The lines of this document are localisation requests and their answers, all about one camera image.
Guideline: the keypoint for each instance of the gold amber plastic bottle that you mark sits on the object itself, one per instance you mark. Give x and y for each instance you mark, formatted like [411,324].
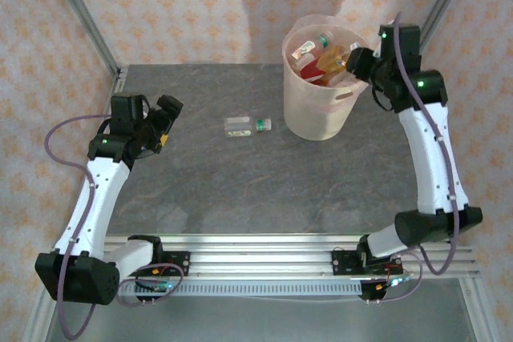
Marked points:
[332,59]

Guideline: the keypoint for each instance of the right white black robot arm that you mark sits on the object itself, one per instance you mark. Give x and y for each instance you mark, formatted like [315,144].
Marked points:
[433,158]

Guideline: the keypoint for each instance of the pink translucent plastic bin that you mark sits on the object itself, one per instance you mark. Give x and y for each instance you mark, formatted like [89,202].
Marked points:
[316,117]

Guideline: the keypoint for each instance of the clear square green-cap bottle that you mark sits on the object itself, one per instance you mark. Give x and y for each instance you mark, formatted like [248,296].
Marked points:
[240,125]

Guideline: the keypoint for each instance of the small circuit board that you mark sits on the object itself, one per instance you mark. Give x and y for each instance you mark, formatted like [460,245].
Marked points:
[394,282]
[156,286]

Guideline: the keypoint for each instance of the aluminium base beam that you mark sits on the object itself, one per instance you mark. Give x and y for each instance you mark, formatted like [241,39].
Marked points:
[260,258]

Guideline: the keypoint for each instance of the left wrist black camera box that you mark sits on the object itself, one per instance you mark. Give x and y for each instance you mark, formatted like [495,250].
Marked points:
[170,107]

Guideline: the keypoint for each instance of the aluminium side rail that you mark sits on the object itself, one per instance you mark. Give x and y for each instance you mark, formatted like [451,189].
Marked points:
[118,79]

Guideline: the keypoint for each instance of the aluminium frame post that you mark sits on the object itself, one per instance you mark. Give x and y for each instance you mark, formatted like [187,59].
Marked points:
[436,13]
[83,13]

